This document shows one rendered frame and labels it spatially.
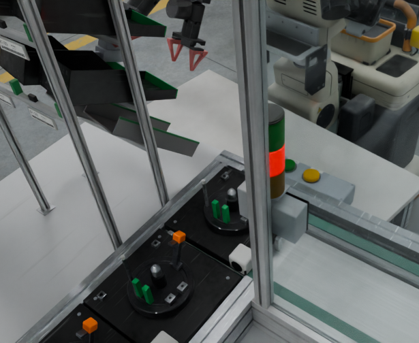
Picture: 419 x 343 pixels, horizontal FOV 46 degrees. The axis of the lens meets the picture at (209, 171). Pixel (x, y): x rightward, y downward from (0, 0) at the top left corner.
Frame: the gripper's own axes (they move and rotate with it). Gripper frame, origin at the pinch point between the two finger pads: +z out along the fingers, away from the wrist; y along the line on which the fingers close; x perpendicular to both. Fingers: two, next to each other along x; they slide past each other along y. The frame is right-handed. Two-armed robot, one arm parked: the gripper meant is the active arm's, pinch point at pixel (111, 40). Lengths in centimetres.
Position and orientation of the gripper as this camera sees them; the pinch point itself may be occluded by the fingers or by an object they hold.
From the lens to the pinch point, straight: 128.1
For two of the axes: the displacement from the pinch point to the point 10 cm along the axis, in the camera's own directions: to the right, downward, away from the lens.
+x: 4.7, 4.3, 7.7
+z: -6.3, 7.8, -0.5
